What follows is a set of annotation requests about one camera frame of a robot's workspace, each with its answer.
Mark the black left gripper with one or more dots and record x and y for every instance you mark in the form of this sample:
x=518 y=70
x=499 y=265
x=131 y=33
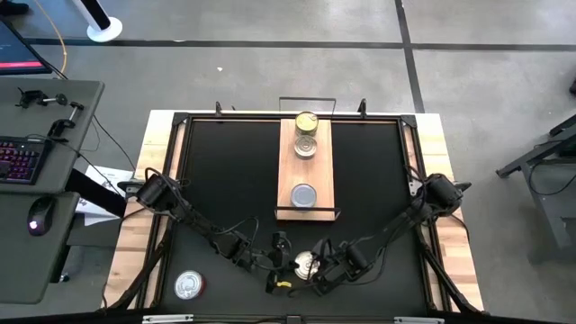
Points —
x=273 y=262

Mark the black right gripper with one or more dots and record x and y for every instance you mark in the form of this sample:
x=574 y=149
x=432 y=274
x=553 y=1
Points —
x=339 y=270

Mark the plain can silver lid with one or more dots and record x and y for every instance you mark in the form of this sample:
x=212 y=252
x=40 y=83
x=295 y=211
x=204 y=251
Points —
x=305 y=265

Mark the tuna can grey lid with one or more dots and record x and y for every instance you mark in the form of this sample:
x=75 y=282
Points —
x=303 y=196

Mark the red can silver lid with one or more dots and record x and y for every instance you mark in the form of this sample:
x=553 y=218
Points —
x=188 y=284

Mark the blue tuna can silver lid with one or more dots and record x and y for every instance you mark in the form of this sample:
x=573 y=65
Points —
x=305 y=146

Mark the green tuna can gold lid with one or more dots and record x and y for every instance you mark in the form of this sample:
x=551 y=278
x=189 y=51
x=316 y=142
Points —
x=307 y=122

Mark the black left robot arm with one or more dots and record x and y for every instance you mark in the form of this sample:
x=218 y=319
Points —
x=198 y=222

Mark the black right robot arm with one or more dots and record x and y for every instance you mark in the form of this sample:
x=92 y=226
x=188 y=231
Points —
x=396 y=222

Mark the black table mat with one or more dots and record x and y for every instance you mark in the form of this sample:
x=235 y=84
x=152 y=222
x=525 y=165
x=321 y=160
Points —
x=225 y=157

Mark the white paper sheets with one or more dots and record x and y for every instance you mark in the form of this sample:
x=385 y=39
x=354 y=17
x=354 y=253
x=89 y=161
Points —
x=96 y=177

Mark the black computer mouse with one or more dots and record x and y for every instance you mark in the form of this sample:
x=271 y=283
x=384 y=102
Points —
x=41 y=216

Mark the grey desk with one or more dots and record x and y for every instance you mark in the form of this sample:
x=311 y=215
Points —
x=27 y=261

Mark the black desk clamp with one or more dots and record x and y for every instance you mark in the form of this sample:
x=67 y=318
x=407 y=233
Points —
x=67 y=119
x=31 y=96

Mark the backlit black keyboard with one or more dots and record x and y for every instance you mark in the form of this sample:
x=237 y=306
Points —
x=20 y=159

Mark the white black floor stand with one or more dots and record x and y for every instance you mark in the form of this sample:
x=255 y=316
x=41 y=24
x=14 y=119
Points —
x=104 y=27

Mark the black computer monitor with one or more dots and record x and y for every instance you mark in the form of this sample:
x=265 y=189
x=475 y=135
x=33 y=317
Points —
x=18 y=49

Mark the person's shoe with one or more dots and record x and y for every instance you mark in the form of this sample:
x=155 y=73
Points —
x=11 y=6

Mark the silver metal bracket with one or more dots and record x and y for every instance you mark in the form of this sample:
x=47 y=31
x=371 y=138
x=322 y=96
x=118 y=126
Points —
x=418 y=320
x=166 y=318

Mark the grey metal desk frame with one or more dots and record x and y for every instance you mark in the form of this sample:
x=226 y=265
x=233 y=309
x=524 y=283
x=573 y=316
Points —
x=553 y=198

